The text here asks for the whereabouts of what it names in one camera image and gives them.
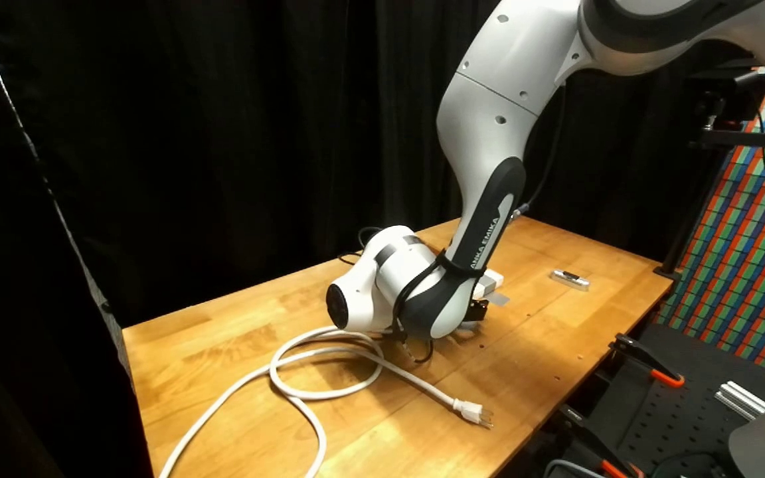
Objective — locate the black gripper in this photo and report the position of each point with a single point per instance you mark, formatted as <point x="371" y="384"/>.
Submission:
<point x="476" y="313"/>

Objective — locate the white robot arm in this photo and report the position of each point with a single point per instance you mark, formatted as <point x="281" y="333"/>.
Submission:
<point x="513" y="66"/>

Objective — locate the white power strip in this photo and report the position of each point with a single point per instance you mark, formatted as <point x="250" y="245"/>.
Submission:
<point x="490" y="287"/>

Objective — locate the small metal plate on table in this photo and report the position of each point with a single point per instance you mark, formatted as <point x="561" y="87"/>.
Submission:
<point x="573" y="280"/>

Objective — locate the orange black clamp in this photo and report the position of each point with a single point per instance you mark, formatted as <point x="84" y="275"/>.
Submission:
<point x="658" y="369"/>

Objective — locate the black perforated side table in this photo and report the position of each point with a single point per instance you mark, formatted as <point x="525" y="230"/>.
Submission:
<point x="640" y="427"/>

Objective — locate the colourful checkered board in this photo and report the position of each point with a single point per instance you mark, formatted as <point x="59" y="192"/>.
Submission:
<point x="722" y="289"/>

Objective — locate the black curtain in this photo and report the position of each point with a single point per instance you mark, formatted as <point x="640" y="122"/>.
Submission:
<point x="159" y="153"/>

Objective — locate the black camera on stand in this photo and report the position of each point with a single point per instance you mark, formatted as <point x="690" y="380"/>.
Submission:
<point x="737" y="118"/>

